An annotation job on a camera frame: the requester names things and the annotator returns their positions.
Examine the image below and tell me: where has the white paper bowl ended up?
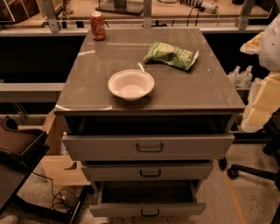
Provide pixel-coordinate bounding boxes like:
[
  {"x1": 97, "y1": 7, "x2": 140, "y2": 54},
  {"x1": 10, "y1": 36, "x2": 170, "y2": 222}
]
[{"x1": 108, "y1": 69, "x2": 155, "y2": 101}]

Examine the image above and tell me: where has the grey drawer cabinet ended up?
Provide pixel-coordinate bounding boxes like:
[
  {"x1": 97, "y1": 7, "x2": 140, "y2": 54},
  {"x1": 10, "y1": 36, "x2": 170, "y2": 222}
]
[{"x1": 55, "y1": 28, "x2": 244, "y2": 217}]

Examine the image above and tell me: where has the clear plastic bottle left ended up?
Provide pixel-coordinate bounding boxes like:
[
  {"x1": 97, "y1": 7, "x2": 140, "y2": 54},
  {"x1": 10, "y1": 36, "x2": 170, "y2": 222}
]
[{"x1": 227, "y1": 66, "x2": 240, "y2": 88}]

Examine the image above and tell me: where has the top grey drawer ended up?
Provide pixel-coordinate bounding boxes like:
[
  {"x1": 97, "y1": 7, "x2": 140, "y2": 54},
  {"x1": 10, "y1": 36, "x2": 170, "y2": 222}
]
[{"x1": 62, "y1": 134, "x2": 235, "y2": 161}]

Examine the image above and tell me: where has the bottom grey drawer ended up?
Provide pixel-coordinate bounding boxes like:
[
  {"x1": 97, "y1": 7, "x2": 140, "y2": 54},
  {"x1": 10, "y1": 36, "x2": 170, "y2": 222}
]
[{"x1": 89, "y1": 180, "x2": 206, "y2": 217}]

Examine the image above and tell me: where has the black floor cable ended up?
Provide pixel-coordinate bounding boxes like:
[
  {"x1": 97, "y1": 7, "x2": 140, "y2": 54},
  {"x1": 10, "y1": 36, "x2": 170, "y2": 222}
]
[{"x1": 31, "y1": 171, "x2": 79, "y2": 215}]

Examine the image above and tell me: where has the black tray on stand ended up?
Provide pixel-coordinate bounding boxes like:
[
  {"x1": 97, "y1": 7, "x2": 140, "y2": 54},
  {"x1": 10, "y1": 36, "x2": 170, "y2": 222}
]
[{"x1": 0, "y1": 116, "x2": 48, "y2": 169}]

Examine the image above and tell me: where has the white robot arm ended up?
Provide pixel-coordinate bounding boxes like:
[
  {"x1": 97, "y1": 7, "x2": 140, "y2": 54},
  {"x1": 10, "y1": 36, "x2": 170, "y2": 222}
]
[{"x1": 240, "y1": 14, "x2": 280, "y2": 133}]

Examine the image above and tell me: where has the clear plastic bottle right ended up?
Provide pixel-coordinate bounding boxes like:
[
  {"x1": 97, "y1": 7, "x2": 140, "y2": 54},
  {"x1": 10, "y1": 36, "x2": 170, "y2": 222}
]
[{"x1": 237, "y1": 66, "x2": 252, "y2": 88}]

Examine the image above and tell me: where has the white power strip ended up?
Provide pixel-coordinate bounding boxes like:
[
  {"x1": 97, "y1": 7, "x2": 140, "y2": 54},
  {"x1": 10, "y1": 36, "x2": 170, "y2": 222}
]
[{"x1": 179, "y1": 0, "x2": 218, "y2": 14}]

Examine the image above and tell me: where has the black office chair base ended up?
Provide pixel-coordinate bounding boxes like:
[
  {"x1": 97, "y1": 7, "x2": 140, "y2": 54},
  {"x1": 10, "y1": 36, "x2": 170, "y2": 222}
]
[{"x1": 218, "y1": 111, "x2": 280, "y2": 190}]

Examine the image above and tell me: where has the green chip bag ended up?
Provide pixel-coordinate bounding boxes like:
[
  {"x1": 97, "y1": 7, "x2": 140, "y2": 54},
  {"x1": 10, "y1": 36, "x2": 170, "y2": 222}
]
[{"x1": 144, "y1": 41, "x2": 199, "y2": 71}]

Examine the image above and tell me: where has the middle grey drawer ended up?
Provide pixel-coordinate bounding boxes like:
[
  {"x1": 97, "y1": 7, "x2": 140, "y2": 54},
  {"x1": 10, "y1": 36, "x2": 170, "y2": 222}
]
[{"x1": 82, "y1": 163, "x2": 213, "y2": 181}]

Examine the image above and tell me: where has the grey drawer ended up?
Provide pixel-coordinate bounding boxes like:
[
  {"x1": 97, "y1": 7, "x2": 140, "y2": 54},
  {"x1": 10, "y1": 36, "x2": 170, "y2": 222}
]
[
  {"x1": 82, "y1": 163, "x2": 213, "y2": 181},
  {"x1": 62, "y1": 134, "x2": 235, "y2": 161},
  {"x1": 89, "y1": 180, "x2": 206, "y2": 217}
]

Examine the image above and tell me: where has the orange soda can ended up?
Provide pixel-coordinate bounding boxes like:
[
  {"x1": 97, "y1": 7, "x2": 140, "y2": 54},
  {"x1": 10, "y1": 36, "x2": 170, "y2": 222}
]
[{"x1": 90, "y1": 11, "x2": 106, "y2": 40}]

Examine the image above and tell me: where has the wooden box on floor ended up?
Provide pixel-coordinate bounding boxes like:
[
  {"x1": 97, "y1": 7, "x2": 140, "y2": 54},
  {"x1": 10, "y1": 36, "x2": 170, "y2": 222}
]
[{"x1": 40, "y1": 156, "x2": 90, "y2": 186}]

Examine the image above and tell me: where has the clear plastic bottle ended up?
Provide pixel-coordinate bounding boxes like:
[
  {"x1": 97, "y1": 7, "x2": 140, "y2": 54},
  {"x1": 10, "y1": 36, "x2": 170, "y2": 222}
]
[
  {"x1": 227, "y1": 66, "x2": 240, "y2": 88},
  {"x1": 237, "y1": 66, "x2": 252, "y2": 88}
]

